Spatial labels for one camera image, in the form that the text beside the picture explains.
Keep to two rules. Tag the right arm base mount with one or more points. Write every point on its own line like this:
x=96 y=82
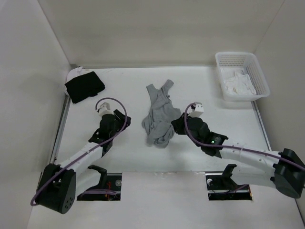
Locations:
x=220 y=186

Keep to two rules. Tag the folded black tank top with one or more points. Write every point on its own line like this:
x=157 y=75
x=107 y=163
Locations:
x=84 y=86

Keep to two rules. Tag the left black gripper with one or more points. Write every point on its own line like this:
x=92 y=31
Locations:
x=120 y=119

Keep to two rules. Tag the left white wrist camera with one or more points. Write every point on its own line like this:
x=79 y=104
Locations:
x=104 y=109

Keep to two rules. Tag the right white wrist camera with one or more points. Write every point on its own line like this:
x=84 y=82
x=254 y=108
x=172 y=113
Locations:
x=196 y=110

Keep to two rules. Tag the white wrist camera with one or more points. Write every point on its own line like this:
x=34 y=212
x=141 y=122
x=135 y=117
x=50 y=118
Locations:
x=196 y=110
x=104 y=109

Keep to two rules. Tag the white tank top in basket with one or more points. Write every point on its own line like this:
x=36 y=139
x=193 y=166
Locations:
x=237 y=82

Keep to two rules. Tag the grey tank top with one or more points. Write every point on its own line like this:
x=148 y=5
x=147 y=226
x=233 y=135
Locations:
x=158 y=122

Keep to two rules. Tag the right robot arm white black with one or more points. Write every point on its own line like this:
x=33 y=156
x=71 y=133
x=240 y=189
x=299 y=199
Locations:
x=282 y=170

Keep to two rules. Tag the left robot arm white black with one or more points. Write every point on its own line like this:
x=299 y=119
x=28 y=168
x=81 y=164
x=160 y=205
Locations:
x=78 y=178

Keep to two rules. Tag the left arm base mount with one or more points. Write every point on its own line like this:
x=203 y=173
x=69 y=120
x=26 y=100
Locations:
x=99 y=185

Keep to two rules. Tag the white plastic basket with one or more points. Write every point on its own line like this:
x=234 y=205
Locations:
x=249 y=63

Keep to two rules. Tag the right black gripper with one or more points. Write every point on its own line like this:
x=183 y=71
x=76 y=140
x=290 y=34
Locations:
x=177 y=124

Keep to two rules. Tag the folded white tank top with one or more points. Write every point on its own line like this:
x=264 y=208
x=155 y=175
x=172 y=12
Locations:
x=74 y=73

